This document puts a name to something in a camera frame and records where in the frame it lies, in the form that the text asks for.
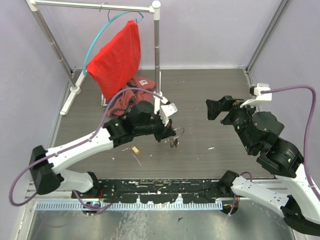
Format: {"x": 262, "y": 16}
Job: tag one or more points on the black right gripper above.
{"x": 226, "y": 103}

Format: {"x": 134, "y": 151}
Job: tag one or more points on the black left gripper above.
{"x": 166, "y": 131}

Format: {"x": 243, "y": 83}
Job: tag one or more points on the keyring with tagged keys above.
{"x": 173, "y": 140}

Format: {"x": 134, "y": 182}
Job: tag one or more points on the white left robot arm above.
{"x": 53, "y": 173}

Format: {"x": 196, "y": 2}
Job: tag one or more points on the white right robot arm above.
{"x": 259, "y": 132}

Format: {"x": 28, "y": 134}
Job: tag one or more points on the dark red crumpled shirt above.
{"x": 128, "y": 99}

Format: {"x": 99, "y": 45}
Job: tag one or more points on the bright red shirt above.
{"x": 118, "y": 61}

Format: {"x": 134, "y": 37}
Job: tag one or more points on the silver white clothes rack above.
{"x": 75, "y": 87}

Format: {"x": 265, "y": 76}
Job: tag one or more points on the teal clothes hanger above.
{"x": 97, "y": 40}

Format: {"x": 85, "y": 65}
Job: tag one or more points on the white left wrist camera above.
{"x": 167, "y": 110}

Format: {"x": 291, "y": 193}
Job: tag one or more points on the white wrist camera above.
{"x": 258, "y": 97}
{"x": 167, "y": 110}

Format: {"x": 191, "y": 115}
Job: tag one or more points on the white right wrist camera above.
{"x": 258, "y": 97}

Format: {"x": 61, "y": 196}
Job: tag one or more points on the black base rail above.
{"x": 158, "y": 191}

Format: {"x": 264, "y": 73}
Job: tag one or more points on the grey slotted cable duct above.
{"x": 150, "y": 206}

